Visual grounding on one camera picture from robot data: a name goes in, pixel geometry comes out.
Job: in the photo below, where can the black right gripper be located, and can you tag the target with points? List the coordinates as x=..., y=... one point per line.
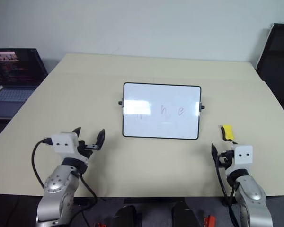
x=226, y=159

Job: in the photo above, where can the black office chair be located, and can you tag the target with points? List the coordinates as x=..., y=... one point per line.
x=278, y=63

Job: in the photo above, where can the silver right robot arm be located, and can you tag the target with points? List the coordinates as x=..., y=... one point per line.
x=251, y=191

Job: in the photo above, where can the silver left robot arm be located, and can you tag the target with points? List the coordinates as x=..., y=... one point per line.
x=56, y=186

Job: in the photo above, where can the dark rounded shape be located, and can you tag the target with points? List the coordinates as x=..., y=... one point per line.
x=184, y=214
x=125, y=216

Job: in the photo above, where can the open laptop computer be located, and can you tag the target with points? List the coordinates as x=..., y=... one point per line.
x=11, y=75

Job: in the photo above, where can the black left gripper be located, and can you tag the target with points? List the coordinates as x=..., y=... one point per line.
x=84, y=151

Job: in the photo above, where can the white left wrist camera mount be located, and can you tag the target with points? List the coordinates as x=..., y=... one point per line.
x=62, y=143

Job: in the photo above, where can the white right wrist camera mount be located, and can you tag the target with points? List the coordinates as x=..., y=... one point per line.
x=242, y=157

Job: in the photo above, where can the yellow and black eraser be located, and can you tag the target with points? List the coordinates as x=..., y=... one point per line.
x=227, y=132

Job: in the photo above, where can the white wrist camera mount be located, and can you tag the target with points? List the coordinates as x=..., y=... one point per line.
x=242, y=157
x=62, y=143

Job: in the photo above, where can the small black-framed whiteboard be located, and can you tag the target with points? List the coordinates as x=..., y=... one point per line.
x=161, y=111

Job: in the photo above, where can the small red object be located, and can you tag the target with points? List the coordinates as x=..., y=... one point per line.
x=209, y=218
x=100, y=224

